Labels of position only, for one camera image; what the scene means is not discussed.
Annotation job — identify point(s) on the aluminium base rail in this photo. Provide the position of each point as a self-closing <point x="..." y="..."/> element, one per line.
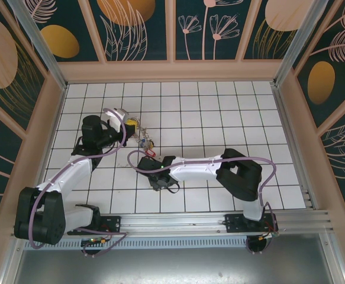
<point x="175" y="225"/>

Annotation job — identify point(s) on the grey metal sheet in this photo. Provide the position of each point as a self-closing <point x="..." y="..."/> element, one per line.
<point x="175" y="266"/>

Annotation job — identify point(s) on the aluminium side profile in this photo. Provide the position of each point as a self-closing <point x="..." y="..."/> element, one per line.
<point x="287" y="124"/>

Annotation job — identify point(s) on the aluminium frame post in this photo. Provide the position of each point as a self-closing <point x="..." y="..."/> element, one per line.
<point x="43" y="50"/>
<point x="296" y="44"/>

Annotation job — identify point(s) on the red plastic key tag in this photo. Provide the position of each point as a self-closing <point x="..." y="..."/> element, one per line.
<point x="152" y="153"/>

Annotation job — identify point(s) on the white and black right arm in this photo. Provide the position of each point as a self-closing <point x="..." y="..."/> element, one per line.
<point x="196" y="170"/>

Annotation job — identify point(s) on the blue plastic key tag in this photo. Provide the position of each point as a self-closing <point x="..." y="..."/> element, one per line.
<point x="144" y="142"/>

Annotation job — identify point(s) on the yellow plastic key tag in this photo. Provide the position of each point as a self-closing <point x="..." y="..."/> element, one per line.
<point x="152" y="144"/>

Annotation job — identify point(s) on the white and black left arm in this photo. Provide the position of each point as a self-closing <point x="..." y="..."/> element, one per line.
<point x="65" y="177"/>

